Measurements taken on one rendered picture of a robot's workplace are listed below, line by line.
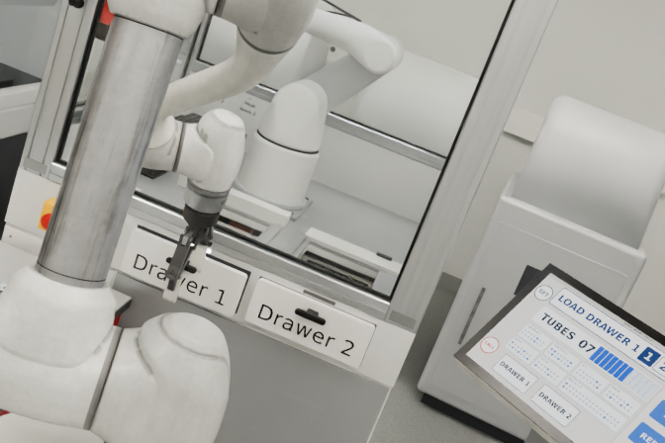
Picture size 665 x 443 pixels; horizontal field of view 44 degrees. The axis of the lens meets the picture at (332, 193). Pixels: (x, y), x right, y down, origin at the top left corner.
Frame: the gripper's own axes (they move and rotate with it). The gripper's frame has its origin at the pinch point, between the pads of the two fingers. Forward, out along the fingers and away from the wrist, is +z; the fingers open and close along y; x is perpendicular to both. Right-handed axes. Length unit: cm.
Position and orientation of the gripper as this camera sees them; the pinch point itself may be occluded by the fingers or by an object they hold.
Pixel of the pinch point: (183, 280)
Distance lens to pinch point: 187.7
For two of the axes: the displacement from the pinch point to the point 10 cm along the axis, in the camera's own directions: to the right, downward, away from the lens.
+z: -2.9, 8.4, 4.6
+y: 2.6, -4.0, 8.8
